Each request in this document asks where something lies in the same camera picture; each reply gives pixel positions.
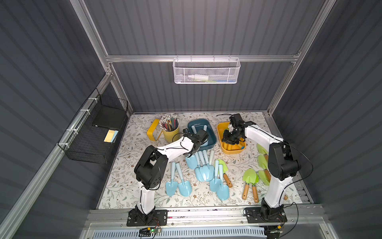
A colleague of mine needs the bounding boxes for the white wire wall basket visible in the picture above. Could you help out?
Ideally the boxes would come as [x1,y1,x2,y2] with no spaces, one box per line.
[173,57,241,84]

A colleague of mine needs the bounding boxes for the black wire side basket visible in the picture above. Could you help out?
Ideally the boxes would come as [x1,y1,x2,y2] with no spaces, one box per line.
[58,94,128,164]

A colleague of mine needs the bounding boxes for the black notebook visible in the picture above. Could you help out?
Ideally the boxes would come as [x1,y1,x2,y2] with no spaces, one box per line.
[92,106,127,130]

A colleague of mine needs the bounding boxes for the colored pencils bunch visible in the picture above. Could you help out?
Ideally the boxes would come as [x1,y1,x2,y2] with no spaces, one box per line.
[160,114,179,132]

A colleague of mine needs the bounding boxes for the green shovel wooden handle right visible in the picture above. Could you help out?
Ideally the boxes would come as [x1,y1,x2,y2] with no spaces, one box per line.
[252,175,259,203]

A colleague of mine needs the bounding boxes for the blue shovel mid right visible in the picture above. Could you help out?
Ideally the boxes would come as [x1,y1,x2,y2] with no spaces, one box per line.
[210,160,222,192]

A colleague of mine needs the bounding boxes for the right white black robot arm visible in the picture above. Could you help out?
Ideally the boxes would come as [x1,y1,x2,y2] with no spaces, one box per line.
[222,114,301,212]

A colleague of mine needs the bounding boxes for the yellow storage box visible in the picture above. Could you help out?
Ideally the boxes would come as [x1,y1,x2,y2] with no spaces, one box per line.
[217,122,246,154]

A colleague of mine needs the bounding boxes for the teal storage box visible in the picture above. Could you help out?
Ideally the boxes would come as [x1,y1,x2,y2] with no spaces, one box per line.
[188,119,217,151]

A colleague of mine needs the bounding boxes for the blue shovel cluster back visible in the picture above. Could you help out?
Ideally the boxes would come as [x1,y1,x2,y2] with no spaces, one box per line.
[198,150,214,182]

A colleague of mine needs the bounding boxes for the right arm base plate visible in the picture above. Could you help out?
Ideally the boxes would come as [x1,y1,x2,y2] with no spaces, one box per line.
[243,206,287,224]

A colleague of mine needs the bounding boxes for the yellow sticky notes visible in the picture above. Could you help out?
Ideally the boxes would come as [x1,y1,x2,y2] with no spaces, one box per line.
[104,130,118,143]

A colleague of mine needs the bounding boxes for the floral table mat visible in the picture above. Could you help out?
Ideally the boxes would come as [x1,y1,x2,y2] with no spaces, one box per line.
[97,112,303,210]

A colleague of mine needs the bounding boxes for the white perforated front panel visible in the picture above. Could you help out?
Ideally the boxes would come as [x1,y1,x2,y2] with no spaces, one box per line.
[90,226,267,239]

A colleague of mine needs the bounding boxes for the blue shovel cluster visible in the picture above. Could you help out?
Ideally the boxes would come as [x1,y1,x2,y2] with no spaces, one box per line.
[186,152,200,170]
[198,150,214,182]

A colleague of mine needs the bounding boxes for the green shovel far right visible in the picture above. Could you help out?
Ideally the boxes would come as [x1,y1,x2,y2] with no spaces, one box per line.
[256,144,268,158]

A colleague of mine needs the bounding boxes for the green shovel brown handle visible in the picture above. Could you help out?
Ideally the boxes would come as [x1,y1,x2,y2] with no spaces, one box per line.
[218,159,233,188]

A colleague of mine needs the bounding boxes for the white bottle in basket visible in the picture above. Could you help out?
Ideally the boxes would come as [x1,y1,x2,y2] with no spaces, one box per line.
[188,74,209,81]

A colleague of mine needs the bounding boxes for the green shovel wooden handle pair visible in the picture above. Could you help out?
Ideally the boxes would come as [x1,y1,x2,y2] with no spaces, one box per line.
[242,168,257,200]

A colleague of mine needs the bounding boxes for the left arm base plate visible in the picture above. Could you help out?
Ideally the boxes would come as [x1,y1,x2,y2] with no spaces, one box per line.
[126,209,168,227]

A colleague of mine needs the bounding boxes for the yellow pencil cup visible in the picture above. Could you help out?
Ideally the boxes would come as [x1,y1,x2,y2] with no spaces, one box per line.
[163,127,181,143]

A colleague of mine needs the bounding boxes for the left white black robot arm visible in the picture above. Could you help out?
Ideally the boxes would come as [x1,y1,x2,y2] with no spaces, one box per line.
[134,129,209,216]

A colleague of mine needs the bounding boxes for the blue shovel cluster middle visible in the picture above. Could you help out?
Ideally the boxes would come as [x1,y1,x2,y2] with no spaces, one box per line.
[186,152,200,170]

